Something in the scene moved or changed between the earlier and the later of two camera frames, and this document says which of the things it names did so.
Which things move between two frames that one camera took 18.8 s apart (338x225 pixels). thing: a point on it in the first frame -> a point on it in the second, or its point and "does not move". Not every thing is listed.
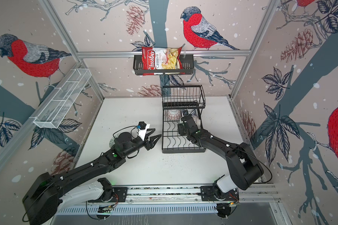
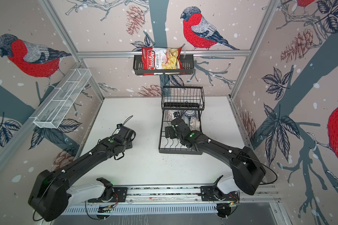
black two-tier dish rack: [178, 101] does not move
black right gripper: [180, 127] -> [170, 130]
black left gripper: [150, 144] -> [130, 146]
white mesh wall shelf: [53, 113] does not move
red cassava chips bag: [159, 58] does not move
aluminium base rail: [191, 195] does not move
